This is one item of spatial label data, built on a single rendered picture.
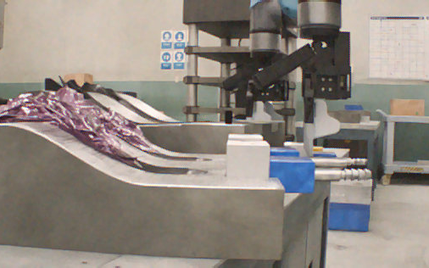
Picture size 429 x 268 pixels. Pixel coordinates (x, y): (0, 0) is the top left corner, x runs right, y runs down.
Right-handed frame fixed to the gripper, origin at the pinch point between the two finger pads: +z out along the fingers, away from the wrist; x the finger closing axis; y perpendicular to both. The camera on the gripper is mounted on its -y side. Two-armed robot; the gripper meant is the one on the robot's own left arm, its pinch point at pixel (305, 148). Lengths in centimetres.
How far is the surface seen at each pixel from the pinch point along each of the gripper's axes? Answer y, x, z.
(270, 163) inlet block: -3.9, -44.1, -2.0
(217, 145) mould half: -12.0, -20.0, -1.6
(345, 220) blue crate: 40, 301, 76
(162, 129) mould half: -19.9, -18.5, -3.4
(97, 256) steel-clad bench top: -16, -53, 5
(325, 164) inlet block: 1.5, -31.0, -0.7
